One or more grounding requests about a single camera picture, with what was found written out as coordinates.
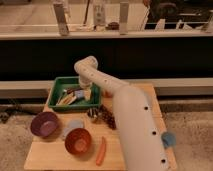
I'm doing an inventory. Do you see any yellow banana toy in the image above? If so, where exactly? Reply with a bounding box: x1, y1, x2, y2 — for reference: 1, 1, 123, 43
59, 94, 77, 105

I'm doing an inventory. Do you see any green plastic tray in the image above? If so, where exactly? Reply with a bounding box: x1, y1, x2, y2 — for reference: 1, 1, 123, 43
47, 76, 101, 112

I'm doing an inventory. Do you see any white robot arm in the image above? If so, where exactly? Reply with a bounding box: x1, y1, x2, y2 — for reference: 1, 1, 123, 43
74, 56, 170, 171

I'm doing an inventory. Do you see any orange carrot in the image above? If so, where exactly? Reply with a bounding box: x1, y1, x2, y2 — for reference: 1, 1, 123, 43
96, 137, 107, 166

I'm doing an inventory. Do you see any wooden board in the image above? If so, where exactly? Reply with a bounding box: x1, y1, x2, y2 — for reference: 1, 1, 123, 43
23, 83, 178, 171

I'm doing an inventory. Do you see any brown dark utensil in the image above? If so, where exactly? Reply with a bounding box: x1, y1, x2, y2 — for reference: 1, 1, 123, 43
66, 87, 82, 94

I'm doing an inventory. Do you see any orange bowl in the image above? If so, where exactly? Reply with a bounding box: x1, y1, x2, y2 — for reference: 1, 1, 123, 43
65, 128, 92, 155

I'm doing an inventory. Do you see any orange round fruit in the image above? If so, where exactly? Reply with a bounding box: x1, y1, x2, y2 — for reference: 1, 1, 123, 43
102, 90, 113, 98

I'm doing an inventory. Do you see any blue small cup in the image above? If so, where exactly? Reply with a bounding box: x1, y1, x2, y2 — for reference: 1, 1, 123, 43
161, 132, 176, 149

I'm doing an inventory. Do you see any blue sponge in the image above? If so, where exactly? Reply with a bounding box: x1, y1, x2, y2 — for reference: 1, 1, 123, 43
74, 90, 84, 99

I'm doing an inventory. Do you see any dark grape bunch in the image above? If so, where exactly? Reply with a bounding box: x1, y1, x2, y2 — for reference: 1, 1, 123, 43
99, 105, 116, 130

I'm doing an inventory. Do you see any purple bowl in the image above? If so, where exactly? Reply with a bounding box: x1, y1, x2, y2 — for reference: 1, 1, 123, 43
30, 112, 59, 137

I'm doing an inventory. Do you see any striped small ball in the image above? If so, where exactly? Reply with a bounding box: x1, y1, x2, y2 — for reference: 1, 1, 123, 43
87, 108, 99, 123

